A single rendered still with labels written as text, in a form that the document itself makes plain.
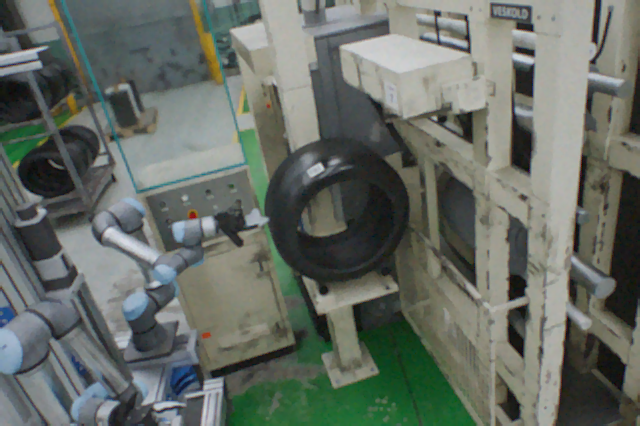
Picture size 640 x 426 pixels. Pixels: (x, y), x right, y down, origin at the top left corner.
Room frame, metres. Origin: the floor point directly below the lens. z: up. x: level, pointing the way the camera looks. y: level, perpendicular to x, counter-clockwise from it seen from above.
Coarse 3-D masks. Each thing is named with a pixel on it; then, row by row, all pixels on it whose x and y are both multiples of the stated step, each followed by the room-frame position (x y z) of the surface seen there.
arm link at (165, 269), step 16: (96, 224) 1.77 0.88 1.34; (112, 224) 1.77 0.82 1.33; (96, 240) 1.73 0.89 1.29; (112, 240) 1.70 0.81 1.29; (128, 240) 1.68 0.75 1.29; (128, 256) 1.65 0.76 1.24; (144, 256) 1.61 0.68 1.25; (160, 256) 1.60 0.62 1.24; (176, 256) 1.60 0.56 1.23; (160, 272) 1.52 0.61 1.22; (176, 272) 1.54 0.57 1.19
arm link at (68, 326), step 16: (48, 304) 1.25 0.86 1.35; (64, 320) 1.23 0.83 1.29; (80, 320) 1.27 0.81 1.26; (64, 336) 1.21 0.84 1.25; (80, 336) 1.23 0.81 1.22; (80, 352) 1.21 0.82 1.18; (96, 352) 1.22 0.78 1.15; (96, 368) 1.20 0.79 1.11; (112, 368) 1.22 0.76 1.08; (112, 384) 1.19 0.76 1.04; (128, 384) 1.21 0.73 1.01; (144, 384) 1.24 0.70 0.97
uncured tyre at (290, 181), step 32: (288, 160) 1.82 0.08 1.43; (320, 160) 1.68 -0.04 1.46; (352, 160) 1.68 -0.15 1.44; (384, 160) 1.75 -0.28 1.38; (288, 192) 1.64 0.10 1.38; (384, 192) 1.94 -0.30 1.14; (288, 224) 1.61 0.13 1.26; (352, 224) 1.96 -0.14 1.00; (384, 224) 1.88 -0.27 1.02; (288, 256) 1.61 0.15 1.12; (320, 256) 1.86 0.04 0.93; (352, 256) 1.83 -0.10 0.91; (384, 256) 1.67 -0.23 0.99
